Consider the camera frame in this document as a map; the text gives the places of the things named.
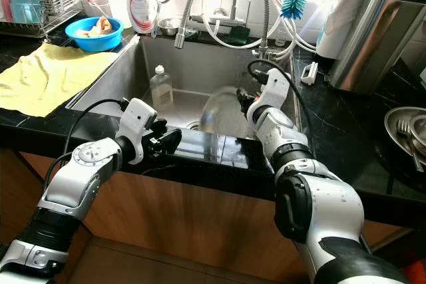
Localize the stainless steel knife block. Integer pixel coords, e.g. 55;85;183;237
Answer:
329;0;426;93

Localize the chrome gooseneck faucet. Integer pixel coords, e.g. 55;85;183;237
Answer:
236;0;280;59

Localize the clear plastic bottle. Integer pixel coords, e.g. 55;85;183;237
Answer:
150;65;174;110

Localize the yellow cloth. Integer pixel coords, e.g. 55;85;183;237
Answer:
0;43;120;117

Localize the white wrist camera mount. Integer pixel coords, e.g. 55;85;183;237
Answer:
116;98;158;165
260;68;292;108

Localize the white hanging towel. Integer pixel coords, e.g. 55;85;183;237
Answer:
316;0;393;59

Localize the stainless steel sink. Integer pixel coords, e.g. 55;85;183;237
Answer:
70;33;304;132

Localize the steel fork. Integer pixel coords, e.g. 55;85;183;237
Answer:
396;119;423;172

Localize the round steel plate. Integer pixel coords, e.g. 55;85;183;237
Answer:
200;86;254;138
383;106;426;172

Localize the wooden cabinet front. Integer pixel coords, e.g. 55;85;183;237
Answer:
0;151;413;284

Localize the steel mixing bowl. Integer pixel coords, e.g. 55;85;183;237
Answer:
409;114;426;155

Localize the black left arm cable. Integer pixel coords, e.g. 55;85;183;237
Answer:
42;98;128;195

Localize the white plastic clip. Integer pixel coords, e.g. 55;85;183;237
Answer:
301;62;318;85

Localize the pink cup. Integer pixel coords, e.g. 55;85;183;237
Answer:
0;0;14;22

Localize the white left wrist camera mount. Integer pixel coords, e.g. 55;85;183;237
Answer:
116;98;158;165

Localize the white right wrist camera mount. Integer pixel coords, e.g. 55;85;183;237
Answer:
260;68;292;108

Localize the white dish soap bottle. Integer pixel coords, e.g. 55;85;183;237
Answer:
125;0;157;34

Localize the green sponge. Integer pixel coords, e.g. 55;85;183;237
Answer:
225;26;252;45

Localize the blue plastic bowl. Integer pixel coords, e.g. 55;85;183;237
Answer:
65;17;124;53

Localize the teal cup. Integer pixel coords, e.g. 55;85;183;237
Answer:
10;0;43;24

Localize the orange object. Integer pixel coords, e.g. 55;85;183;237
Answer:
403;261;426;284

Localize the chrome pull-out sprayer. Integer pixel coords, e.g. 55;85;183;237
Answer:
173;0;207;49

